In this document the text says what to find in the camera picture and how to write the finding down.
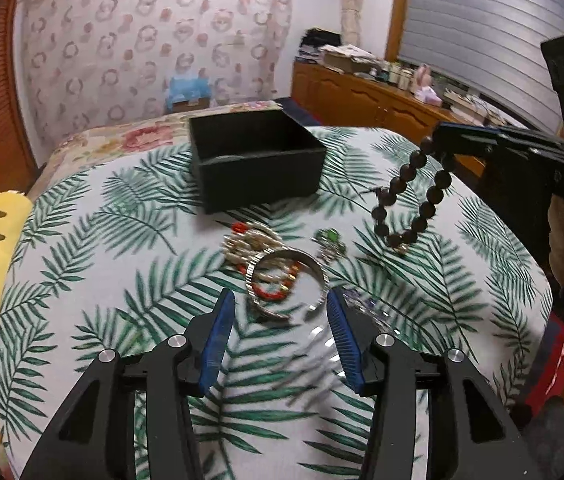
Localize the circle pattern curtain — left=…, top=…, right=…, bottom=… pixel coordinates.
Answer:
left=14, top=0, right=295, bottom=168

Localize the pearl bead bracelet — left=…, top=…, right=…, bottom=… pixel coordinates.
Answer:
left=219, top=220, right=285, bottom=273

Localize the cream side curtain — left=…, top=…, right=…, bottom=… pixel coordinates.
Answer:
left=337, top=0, right=365, bottom=46

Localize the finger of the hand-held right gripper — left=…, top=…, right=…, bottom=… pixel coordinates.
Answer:
left=433, top=123, right=564, bottom=149
left=434, top=139, right=564, bottom=176

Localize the wooden cabinet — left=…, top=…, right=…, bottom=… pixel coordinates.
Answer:
left=292, top=60, right=488, bottom=176

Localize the red cloth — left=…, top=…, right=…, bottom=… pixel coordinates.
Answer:
left=512, top=310, right=564, bottom=421

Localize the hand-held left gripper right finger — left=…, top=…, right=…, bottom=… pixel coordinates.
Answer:
left=326, top=287, right=545, bottom=480

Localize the silver hair fork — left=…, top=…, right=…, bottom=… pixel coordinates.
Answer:
left=272, top=322, right=348, bottom=391

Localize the red bead bracelet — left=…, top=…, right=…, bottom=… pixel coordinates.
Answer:
left=254, top=267, right=305, bottom=306

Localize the dark wooden bead bracelet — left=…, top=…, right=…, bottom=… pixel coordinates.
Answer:
left=369, top=135, right=455, bottom=256

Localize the pile of black clothes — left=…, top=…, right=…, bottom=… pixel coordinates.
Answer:
left=298, top=29, right=343, bottom=58

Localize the blue bag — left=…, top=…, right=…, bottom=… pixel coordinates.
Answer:
left=166, top=74, right=213, bottom=111

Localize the floral blanket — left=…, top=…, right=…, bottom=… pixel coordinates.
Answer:
left=27, top=100, right=288, bottom=201

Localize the group of bottles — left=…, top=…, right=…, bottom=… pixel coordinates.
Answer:
left=379, top=60, right=415, bottom=91

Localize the silver bangle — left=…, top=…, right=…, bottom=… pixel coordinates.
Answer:
left=246, top=249, right=328, bottom=322

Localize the green gem brooch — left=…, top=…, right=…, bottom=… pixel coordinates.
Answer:
left=312, top=227, right=348, bottom=263

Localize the wooden window frame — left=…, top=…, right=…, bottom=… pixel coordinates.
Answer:
left=384, top=0, right=413, bottom=63

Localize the clear crystal bracelet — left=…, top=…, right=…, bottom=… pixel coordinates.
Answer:
left=342, top=290, right=398, bottom=336

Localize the black square box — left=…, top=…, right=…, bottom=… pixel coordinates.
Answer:
left=188, top=108, right=328, bottom=215

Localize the leaf print cloth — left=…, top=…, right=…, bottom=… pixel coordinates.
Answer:
left=0, top=125, right=555, bottom=480

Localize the dark blue blanket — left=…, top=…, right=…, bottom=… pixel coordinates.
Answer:
left=277, top=96, right=323, bottom=128

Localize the grey window blind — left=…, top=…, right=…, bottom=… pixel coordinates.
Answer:
left=397, top=0, right=564, bottom=131

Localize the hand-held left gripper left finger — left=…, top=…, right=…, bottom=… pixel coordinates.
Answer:
left=19, top=287, right=235, bottom=480

